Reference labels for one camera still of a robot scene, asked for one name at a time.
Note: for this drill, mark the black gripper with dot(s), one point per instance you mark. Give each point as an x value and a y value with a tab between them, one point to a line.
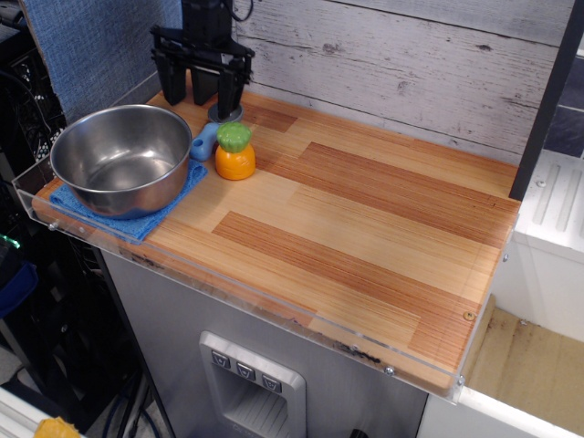
173	53

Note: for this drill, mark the blue handled grey spoon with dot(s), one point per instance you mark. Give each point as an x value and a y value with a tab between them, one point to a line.
202	145

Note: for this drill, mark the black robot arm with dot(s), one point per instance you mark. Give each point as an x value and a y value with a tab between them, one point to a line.
207	21

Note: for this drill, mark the orange toy carrot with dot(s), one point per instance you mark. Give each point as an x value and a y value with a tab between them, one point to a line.
235	157

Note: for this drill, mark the blue fabric panel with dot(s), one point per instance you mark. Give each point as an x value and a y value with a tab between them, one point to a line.
98	53

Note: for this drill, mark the stainless steel bowl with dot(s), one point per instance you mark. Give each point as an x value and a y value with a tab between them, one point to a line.
124	162

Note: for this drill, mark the blue cloth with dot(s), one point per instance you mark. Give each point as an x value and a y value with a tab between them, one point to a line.
132	230

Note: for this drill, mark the clear acrylic edge guard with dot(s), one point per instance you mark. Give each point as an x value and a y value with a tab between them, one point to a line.
386	261

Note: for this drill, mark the silver dispenser panel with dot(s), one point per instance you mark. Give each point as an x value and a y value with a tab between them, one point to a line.
252	394

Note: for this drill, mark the grey toy fridge cabinet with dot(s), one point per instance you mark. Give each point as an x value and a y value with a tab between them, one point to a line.
167	319

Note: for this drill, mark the yellow object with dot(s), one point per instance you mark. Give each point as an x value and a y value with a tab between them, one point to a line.
55	428

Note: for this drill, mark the white toy sink unit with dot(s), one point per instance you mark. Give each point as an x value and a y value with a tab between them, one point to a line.
525	376

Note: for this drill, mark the black right post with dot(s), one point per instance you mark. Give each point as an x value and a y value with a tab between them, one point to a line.
555	86

